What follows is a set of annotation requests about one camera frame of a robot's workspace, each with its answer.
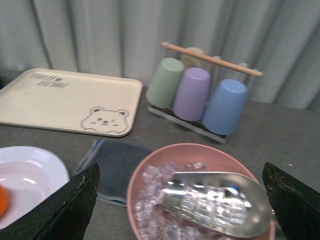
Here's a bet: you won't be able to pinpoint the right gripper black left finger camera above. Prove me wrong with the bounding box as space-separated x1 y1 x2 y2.
0 162 100 240

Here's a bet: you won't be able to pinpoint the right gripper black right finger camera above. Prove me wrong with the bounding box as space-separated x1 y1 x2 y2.
262 162 320 240

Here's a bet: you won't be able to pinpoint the white ridged plate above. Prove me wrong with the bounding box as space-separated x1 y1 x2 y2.
0 146 70 229

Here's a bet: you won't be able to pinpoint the orange mandarin fruit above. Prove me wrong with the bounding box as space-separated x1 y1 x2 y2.
0 185 10 217

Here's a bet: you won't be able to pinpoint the metal ice scoop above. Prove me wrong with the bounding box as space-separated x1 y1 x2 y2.
162 171 275 239

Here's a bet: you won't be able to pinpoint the grey blue-edged cloth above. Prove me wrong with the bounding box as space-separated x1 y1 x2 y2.
74 139 152 208

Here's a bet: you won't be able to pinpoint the pink bowl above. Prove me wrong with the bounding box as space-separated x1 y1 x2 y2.
126 142 276 240

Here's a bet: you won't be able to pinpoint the clear fake ice cubes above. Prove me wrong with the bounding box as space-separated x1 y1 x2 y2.
133 161 230 240

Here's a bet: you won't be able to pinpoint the cream bear serving tray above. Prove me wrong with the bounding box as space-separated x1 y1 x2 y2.
0 68 143 137

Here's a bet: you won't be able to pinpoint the blue plastic cup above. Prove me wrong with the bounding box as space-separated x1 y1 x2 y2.
202 79 248 135

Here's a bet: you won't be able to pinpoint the purple plastic cup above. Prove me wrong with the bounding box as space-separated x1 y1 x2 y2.
172 67 211 122

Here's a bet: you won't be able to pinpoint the green plastic cup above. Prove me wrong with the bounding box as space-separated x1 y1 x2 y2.
146 57 185 109

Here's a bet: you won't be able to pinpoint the white curtain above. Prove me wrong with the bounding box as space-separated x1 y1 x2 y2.
0 0 320 111

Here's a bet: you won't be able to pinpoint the beige plastic cup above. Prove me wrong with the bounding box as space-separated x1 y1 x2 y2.
180 47 206 70

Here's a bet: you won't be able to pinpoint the cup rack with wooden handle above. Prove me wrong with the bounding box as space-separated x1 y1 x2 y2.
147 42 263 143

